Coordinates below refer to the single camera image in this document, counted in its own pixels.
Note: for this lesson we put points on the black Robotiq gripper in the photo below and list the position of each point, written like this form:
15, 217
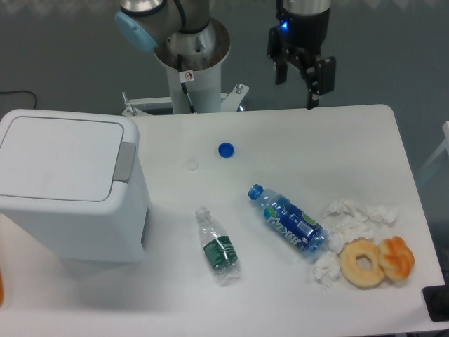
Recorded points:
298, 37

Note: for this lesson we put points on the white push-button trash can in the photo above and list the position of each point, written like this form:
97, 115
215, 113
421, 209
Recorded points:
74, 182

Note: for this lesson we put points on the blue bottle cap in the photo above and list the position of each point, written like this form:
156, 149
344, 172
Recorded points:
225, 150

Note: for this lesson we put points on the white bottle cap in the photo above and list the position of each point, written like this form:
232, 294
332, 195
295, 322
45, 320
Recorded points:
191, 164

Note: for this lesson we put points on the blue plastic bottle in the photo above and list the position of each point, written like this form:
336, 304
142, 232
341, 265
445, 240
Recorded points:
288, 221

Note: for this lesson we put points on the large crumpled white tissue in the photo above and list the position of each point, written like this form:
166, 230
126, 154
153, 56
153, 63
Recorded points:
347, 220

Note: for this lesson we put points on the clear bottle green label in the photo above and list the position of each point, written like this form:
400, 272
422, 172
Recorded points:
218, 248

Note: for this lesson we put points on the small crumpled white tissue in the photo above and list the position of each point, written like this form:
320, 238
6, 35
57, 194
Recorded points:
327, 269

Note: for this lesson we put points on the orange twisted bread roll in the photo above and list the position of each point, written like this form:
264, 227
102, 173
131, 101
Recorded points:
396, 258

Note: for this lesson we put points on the black device at edge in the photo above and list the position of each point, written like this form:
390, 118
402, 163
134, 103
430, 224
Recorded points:
436, 300

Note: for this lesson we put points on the orange object at edge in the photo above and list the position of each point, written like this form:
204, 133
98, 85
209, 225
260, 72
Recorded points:
1, 290

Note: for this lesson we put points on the white frame at right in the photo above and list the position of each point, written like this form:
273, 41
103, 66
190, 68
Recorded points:
435, 161

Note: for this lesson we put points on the plain ring doughnut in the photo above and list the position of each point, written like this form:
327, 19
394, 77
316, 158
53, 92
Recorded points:
359, 264

